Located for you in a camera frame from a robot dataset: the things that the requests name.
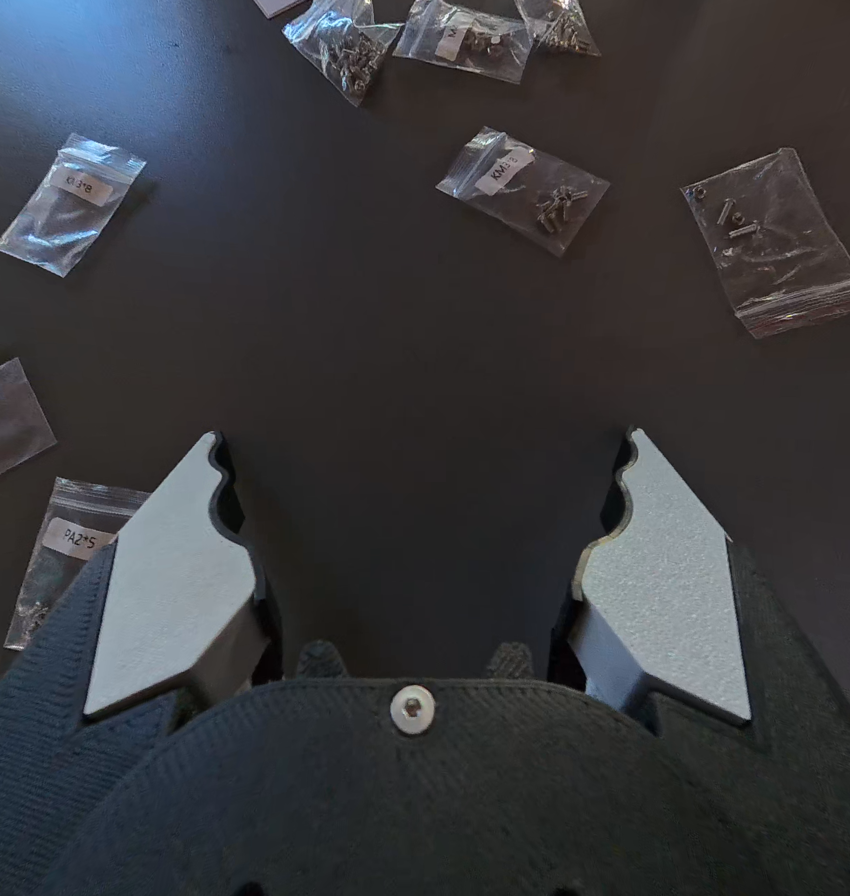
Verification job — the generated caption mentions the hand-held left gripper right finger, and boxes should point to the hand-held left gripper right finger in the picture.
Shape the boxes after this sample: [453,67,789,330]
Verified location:
[547,426,755,726]

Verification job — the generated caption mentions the scattered small screw bags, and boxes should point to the scattered small screw bags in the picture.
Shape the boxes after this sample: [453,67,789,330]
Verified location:
[0,0,611,652]

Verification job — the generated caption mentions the large clear zip bag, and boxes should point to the large clear zip bag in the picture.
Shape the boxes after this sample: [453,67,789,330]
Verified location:
[680,147,850,340]

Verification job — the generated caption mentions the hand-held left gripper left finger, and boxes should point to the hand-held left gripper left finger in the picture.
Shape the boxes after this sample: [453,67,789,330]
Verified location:
[82,430,285,723]

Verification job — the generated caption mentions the dark grey desk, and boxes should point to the dark grey desk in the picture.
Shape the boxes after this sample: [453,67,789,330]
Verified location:
[0,0,850,743]

